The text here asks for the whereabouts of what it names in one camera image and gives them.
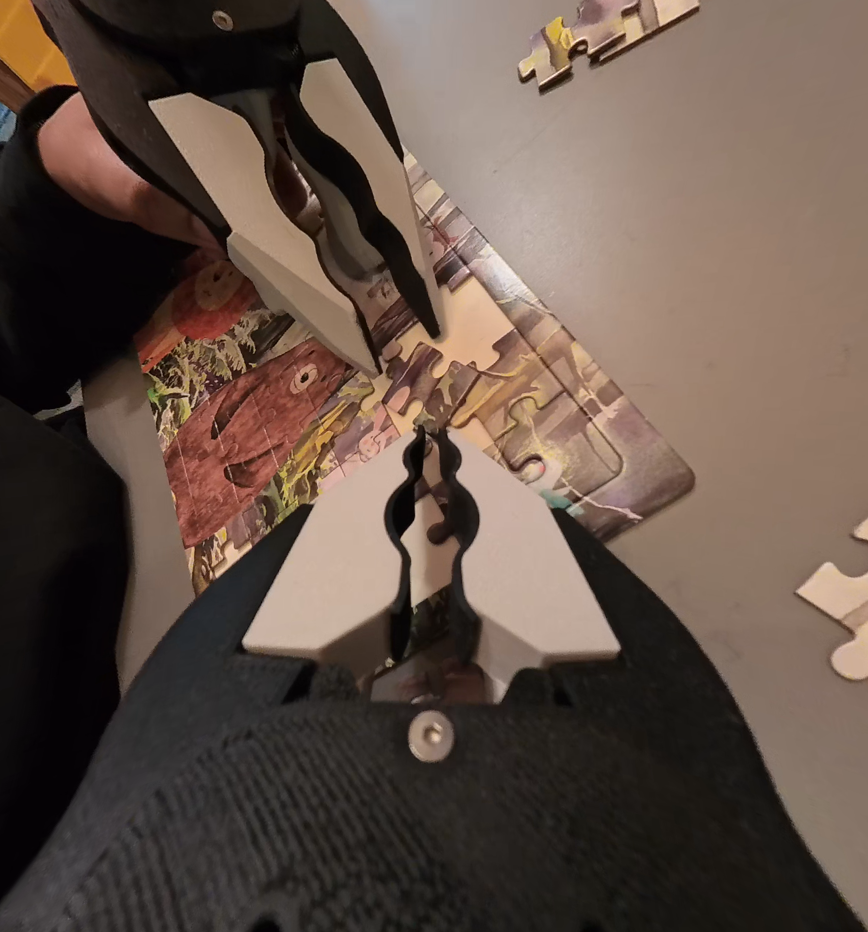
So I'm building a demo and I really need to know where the person's left hand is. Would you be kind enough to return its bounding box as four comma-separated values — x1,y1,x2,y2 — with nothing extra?
40,105,228,254

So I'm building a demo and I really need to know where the yellow box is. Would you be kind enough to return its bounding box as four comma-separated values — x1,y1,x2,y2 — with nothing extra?
0,0,70,95

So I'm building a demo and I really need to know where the person's left forearm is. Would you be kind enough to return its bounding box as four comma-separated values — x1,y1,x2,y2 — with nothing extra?
0,85,213,419

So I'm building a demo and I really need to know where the white puzzle piece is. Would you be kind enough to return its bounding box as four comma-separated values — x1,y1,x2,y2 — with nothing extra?
794,504,868,679

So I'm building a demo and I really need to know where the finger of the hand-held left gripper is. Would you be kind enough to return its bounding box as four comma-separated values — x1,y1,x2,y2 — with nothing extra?
282,60,442,337
150,87,384,378

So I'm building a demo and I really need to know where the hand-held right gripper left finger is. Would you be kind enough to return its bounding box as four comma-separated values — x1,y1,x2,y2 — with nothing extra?
240,425,428,692

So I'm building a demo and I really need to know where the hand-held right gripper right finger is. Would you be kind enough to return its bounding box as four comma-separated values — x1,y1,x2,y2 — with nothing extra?
435,430,620,705

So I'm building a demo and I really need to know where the illustrated jigsaw puzzle board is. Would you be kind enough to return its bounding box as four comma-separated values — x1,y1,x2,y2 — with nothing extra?
132,148,697,705

